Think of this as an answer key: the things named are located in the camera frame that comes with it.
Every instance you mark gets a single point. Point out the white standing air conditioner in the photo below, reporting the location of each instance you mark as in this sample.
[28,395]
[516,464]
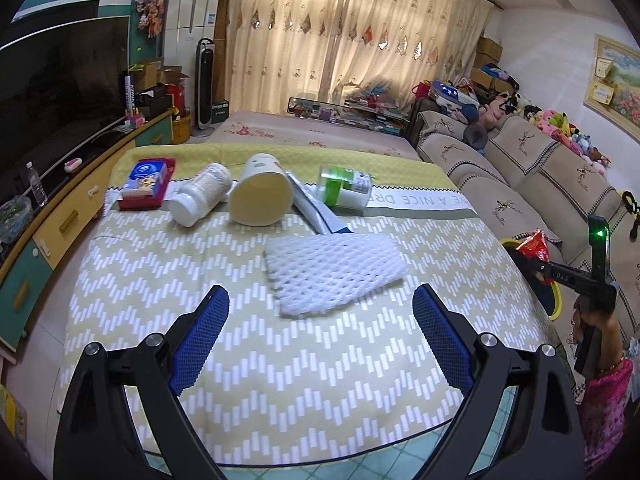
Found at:
[187,22]

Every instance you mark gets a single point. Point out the glass ashtray bowl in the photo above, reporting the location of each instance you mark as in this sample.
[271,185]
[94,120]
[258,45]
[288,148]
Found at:
[15,215]

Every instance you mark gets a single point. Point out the cream paper cup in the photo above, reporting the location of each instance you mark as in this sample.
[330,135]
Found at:
[263,194]

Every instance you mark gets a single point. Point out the red tray box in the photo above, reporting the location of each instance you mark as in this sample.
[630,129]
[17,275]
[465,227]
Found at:
[149,202]

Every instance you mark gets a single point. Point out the white foam fruit net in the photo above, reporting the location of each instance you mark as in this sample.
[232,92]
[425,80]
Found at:
[316,274]

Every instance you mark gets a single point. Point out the black flat television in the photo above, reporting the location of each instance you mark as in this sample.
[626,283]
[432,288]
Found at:
[59,87]

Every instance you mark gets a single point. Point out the pile of plush toys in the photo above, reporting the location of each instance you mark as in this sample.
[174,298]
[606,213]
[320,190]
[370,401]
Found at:
[560,127]

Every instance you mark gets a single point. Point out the yellow rim trash bin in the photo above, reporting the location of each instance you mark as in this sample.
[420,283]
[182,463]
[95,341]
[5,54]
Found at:
[547,293]

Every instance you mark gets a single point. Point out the yellow green tv cabinet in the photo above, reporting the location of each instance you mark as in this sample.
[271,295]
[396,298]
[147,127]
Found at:
[54,228]

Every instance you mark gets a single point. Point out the floral beige floor mat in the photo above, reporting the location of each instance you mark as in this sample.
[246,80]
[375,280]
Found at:
[258,128]

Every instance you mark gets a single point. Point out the white pill bottle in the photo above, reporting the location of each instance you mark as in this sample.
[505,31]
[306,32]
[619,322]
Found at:
[198,197]

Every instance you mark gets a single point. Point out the green white plastic jar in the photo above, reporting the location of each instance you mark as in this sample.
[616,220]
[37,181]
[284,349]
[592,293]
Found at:
[344,188]

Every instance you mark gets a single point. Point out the white blue toothpaste tube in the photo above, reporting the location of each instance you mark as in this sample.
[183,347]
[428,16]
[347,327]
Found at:
[319,216]

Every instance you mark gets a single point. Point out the red snack wrapper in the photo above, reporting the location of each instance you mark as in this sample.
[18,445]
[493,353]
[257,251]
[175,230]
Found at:
[530,254]

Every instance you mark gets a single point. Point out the blue tissue pack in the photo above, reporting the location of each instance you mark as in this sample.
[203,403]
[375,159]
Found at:
[145,179]

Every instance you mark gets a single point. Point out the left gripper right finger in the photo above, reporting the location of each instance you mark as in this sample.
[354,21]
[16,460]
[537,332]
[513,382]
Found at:
[542,438]

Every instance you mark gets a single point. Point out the pink sleeve forearm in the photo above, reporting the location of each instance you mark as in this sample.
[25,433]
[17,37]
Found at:
[601,413]

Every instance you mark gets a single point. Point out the patterned yellow table cloth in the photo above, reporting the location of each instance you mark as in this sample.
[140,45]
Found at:
[278,390]

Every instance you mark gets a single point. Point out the beige sectional sofa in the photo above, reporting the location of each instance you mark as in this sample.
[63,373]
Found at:
[524,181]

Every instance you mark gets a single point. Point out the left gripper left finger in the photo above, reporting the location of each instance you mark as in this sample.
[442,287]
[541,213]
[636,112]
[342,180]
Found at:
[97,437]

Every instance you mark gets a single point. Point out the person right hand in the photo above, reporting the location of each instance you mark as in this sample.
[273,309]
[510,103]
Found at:
[606,346]

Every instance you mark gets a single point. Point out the black tower fan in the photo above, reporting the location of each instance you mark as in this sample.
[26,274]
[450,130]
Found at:
[203,85]

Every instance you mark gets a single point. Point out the framed wall painting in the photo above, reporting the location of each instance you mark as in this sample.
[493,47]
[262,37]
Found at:
[613,84]

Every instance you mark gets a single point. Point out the cream patterned curtains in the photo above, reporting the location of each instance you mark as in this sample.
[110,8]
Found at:
[324,50]

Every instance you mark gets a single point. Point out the clear water bottle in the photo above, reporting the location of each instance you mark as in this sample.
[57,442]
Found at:
[36,185]

